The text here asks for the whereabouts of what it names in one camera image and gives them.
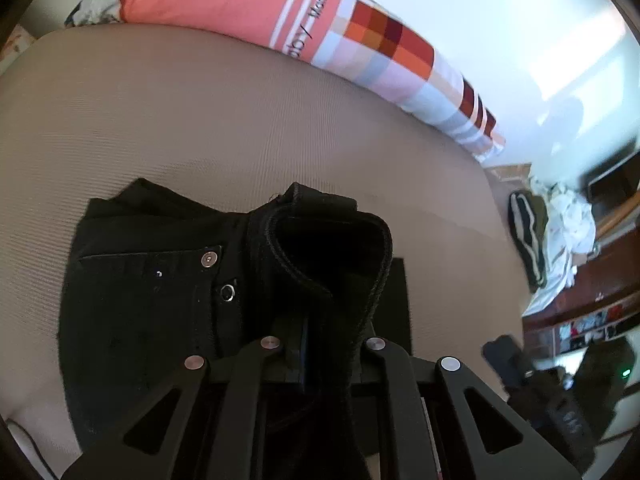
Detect black denim pants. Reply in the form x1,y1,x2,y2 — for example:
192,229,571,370
58,179,412,448

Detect dark brown wooden shelf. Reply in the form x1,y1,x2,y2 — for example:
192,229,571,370
523,151,639,359

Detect pile of striped clothes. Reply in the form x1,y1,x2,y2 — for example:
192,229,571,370
508,178,596,316

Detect beige woven bed sheet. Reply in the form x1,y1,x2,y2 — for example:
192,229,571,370
1,25,527,472

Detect coral patchwork bolster pillow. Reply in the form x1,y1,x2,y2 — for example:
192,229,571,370
64,0,507,163

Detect floral orange rose pillow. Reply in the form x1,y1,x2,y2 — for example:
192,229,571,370
0,24,36,74

